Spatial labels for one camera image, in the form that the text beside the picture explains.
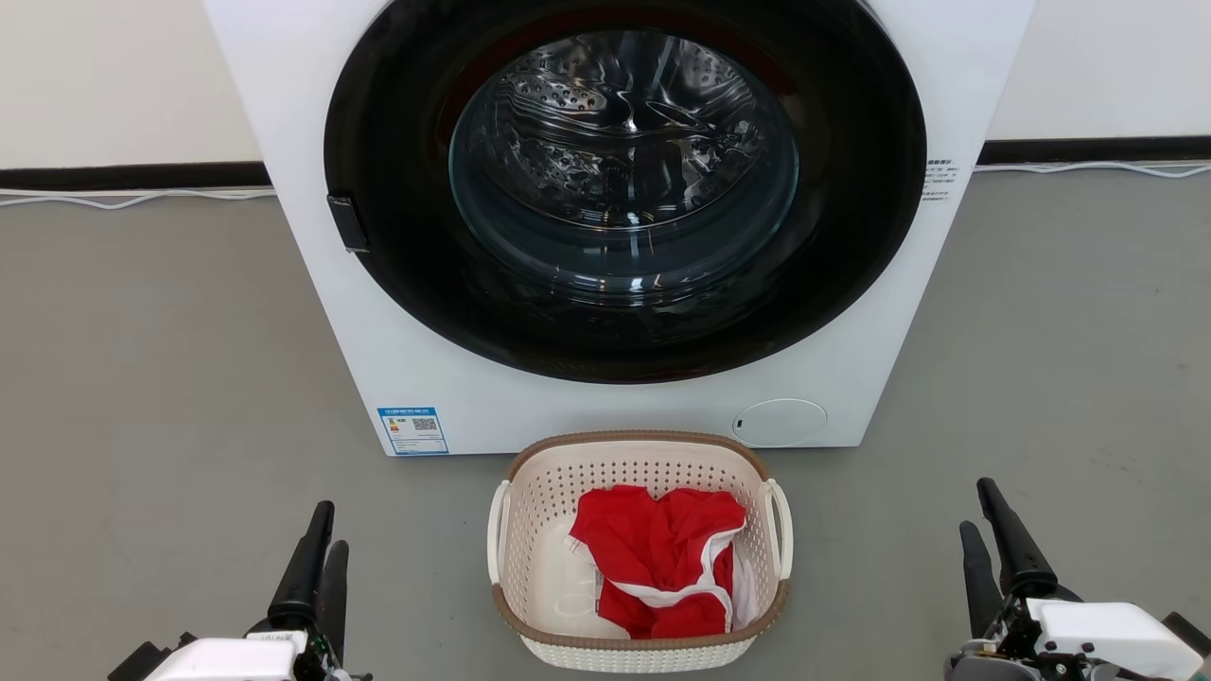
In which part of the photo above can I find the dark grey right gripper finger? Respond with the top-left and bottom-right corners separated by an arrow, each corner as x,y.
959,520 -> 1005,640
977,478 -> 1059,598

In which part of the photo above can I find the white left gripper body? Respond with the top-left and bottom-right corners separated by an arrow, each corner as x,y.
142,628 -> 372,681

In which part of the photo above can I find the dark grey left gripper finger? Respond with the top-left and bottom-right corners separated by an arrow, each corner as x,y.
268,501 -> 336,632
315,540 -> 350,663

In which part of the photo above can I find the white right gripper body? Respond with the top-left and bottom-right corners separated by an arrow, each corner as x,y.
946,596 -> 1204,681

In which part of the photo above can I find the cream perforated laundry basket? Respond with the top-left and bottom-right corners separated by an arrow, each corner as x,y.
486,431 -> 794,673

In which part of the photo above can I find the blue energy label sticker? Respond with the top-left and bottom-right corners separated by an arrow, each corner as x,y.
377,407 -> 449,456

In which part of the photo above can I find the round white filter cover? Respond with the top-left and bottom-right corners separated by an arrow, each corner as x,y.
733,398 -> 829,448

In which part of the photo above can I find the red garment with white trim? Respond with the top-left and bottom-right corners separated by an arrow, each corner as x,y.
569,485 -> 758,640

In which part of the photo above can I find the black round washer door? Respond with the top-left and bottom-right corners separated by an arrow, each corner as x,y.
324,0 -> 928,385

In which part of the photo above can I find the small printed text label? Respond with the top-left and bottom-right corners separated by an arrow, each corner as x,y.
922,159 -> 961,202

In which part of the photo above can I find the white washing machine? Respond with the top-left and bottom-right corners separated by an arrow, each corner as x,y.
203,0 -> 1037,458

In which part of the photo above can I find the steel washing drum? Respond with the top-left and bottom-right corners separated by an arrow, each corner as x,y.
449,28 -> 800,285

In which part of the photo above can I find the black door latch handle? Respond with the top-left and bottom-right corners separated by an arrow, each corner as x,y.
327,195 -> 370,253

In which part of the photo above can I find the white floor cable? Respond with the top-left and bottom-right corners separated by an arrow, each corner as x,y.
0,187 -> 277,210
974,161 -> 1211,179

